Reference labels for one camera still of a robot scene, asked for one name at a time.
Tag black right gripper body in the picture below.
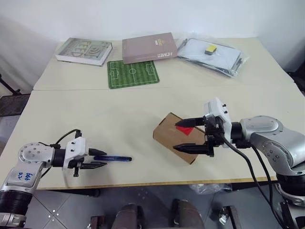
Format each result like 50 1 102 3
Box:
203 115 226 158

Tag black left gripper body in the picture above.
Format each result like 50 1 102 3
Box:
70 155 91 177

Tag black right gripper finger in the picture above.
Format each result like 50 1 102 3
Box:
173 142 211 156
175 116 205 127

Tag blue pen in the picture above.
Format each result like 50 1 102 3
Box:
93 155 133 163

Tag brown cardboard box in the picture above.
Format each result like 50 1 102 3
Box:
152 112 209 165

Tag crumpled clear plastic sheet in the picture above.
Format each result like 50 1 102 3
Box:
190 182 233 195

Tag small dark brown block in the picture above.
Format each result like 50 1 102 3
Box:
90 215 105 229

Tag dark brown rounded shape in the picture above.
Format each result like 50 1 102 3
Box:
115 203 143 229
171 199 205 229

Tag clear plastic bag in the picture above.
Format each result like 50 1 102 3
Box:
176 31 250 78

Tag grey flat case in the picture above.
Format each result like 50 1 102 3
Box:
178 38 243 73

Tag green soccer field mat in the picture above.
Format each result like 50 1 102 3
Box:
107 60 160 90

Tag yellow black sponge block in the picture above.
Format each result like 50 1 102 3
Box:
204 44 217 55

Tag brown HOMES book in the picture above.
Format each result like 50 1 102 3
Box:
122 32 179 64

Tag black mesh mat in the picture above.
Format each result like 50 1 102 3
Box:
0 94 31 117

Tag dark bulky object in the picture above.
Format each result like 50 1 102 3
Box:
288 69 305 96

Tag grey green FEED book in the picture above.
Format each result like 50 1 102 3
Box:
55 37 113 67

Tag black stand leg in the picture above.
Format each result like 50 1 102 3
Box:
0 73 24 96

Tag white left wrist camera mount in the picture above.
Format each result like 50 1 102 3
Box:
62 137 89 170

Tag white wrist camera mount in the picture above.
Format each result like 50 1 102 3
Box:
62 137 89 170
203 96 233 146

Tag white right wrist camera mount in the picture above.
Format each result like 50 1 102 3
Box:
203 96 233 146

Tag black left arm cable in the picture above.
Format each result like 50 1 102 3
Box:
38 129 83 150

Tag dark metal frame piece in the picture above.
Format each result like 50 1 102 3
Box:
209 204 241 229

